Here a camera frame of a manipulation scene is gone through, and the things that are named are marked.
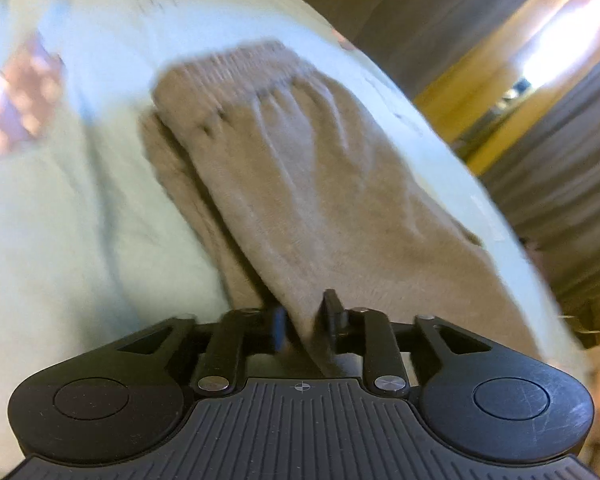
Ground yellow curtain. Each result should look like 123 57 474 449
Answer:
413 0 600 176

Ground light blue printed bed sheet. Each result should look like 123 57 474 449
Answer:
0 0 597 480

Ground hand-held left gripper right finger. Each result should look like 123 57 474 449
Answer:
318 289 492 398

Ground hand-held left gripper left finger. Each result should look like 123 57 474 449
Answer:
116 305 289 395

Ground grey-brown pants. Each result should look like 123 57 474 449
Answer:
139 39 545 380

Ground grey curtain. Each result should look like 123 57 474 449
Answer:
260 0 588 92
480 49 600 351

